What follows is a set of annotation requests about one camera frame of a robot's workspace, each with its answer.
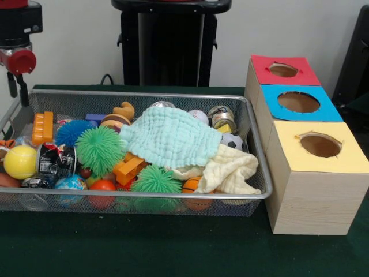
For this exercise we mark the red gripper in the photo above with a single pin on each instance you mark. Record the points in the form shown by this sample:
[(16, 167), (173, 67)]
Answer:
[(21, 62)]

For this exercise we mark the orange toy building block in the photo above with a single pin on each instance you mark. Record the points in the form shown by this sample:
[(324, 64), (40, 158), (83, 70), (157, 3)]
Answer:
[(43, 128), (129, 170)]

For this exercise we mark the mint green cloth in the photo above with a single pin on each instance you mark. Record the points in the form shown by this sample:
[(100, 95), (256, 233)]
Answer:
[(170, 138)]

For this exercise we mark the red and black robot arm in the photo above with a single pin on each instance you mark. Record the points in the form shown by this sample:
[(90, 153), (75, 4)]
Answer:
[(17, 20)]

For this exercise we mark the silver mesh bin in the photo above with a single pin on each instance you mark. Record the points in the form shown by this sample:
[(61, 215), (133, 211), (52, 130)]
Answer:
[(225, 209)]

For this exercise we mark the wooden box with three holes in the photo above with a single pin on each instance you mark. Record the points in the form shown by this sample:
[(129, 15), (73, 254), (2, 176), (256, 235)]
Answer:
[(317, 202)]

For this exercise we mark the blue spiky rubber ball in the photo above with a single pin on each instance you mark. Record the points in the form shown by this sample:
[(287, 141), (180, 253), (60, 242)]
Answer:
[(72, 133)]

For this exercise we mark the yellow ball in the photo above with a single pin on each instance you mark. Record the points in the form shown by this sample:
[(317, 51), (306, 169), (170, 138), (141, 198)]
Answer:
[(20, 161)]

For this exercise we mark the crushed black can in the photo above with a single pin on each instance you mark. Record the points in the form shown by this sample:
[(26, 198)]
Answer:
[(56, 160)]

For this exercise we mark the green spiky rubber ball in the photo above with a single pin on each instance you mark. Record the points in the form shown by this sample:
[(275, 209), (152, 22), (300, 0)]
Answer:
[(155, 180), (99, 150)]

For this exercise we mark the white toy baseball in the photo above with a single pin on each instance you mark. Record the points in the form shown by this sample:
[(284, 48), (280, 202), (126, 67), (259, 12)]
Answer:
[(199, 116)]

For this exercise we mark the black and white soccer ball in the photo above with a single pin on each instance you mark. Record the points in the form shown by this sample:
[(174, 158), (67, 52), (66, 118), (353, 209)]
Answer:
[(233, 142)]

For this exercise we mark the dark green tablecloth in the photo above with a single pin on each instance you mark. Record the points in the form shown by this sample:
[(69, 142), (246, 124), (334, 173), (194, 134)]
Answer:
[(173, 248), (361, 105)]

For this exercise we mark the cream cloth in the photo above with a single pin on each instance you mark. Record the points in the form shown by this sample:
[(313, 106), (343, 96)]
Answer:
[(230, 173)]

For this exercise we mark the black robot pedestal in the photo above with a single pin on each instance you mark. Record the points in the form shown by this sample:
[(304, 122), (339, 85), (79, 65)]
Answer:
[(173, 43)]

